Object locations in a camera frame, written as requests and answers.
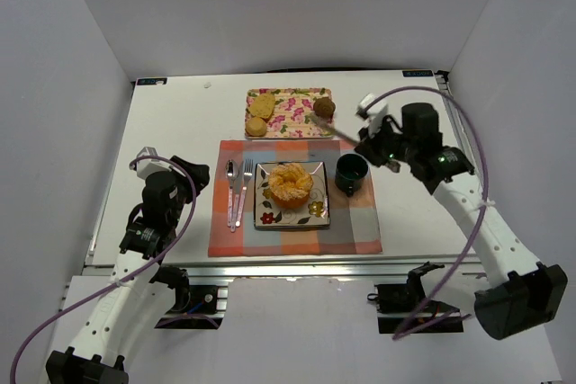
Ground right blue table label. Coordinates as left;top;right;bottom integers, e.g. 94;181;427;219
401;69;435;78

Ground square floral plate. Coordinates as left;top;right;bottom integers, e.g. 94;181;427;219
253;161;330;230

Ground small yellow muffin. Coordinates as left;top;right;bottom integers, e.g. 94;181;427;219
245;117;267;138

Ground oval herb bread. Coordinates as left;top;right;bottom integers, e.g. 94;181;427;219
248;94;275;120

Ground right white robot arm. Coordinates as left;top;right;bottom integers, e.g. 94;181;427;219
355;102;568;340

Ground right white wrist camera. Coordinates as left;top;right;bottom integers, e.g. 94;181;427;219
355;94;388;138

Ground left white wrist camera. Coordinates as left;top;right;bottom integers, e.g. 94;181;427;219
129;147;170;180

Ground metal tongs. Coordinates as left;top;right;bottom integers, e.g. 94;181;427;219
310;113;360;147

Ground checkered orange placemat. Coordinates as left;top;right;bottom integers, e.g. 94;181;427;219
208;140;383;257

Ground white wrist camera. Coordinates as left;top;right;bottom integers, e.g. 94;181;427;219
355;94;388;138
129;147;170;180

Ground spoon with pink handle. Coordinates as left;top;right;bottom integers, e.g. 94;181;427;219
226;159;239;228

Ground brown chocolate pastry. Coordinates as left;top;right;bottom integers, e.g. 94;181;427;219
313;97;336;119

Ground dark green mug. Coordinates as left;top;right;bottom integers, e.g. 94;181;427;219
335;154;369;197

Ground left blue table label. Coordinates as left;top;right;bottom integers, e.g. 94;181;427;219
136;77;167;86

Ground aluminium table frame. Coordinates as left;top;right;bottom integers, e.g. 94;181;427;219
86;70;471;268

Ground fork with pink handle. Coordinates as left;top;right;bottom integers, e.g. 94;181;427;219
236;158;254;230

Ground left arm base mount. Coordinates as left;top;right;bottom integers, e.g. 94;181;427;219
152;267;228;330

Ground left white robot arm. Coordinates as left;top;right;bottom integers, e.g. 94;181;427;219
46;148;210;383

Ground floral serving tray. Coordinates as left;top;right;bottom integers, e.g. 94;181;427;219
245;87;333;139

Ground blue table label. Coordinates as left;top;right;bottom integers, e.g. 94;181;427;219
401;69;435;78
136;77;167;86

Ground orange sugar-topped bun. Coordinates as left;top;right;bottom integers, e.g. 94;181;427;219
268;163;313;210

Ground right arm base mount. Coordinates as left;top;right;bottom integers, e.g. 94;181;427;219
366;262;464;335

